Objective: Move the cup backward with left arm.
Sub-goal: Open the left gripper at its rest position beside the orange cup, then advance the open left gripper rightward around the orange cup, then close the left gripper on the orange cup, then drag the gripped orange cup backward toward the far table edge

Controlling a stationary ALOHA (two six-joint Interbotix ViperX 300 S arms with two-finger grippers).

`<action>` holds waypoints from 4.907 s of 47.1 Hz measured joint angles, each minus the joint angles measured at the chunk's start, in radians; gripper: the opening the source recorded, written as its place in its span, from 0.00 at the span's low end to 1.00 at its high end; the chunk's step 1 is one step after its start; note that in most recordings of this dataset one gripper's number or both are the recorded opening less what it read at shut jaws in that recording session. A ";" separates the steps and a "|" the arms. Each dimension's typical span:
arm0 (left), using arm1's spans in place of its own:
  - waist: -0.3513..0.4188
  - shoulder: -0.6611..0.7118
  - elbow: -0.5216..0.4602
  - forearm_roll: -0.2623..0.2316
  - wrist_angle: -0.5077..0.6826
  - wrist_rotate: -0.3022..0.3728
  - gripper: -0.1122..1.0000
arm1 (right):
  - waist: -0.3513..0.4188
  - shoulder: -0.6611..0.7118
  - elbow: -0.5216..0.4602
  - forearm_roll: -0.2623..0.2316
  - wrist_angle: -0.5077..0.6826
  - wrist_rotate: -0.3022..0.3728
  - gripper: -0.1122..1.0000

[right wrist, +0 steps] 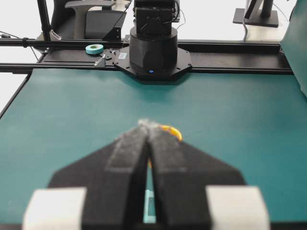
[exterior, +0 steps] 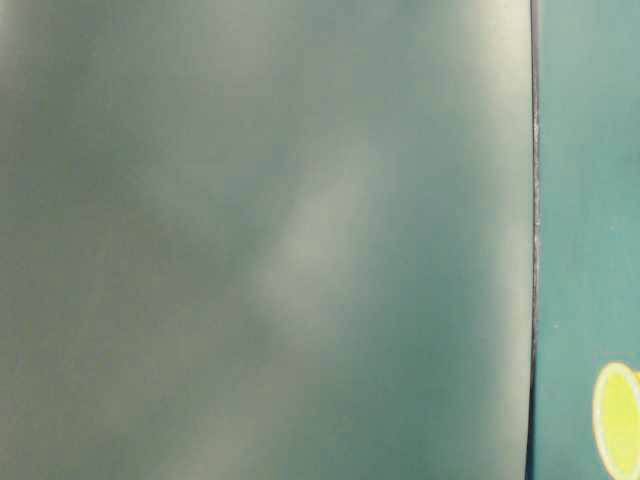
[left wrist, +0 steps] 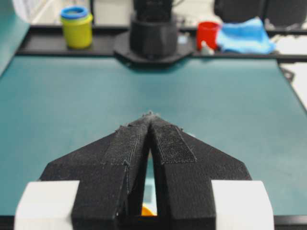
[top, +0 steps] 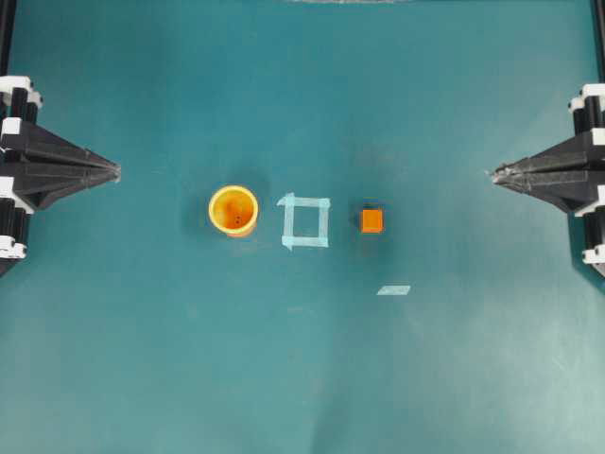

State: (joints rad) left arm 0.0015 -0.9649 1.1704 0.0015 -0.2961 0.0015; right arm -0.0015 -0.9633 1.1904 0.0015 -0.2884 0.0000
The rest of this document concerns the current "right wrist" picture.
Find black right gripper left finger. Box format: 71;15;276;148
23;126;148;230

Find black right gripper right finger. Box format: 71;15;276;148
147;124;271;230

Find orange plastic cup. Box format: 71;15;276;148
147;125;183;170

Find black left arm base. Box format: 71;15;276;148
114;46;192;82

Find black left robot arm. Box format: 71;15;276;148
129;0;179;74

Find light blue tape square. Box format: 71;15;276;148
143;190;156;223

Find teal tape roll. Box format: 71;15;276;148
85;44;104;55

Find grey office chair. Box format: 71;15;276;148
51;0;126;40

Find black monitor stand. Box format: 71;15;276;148
233;0;279;28

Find black aluminium frame rail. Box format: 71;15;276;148
0;37;293;74

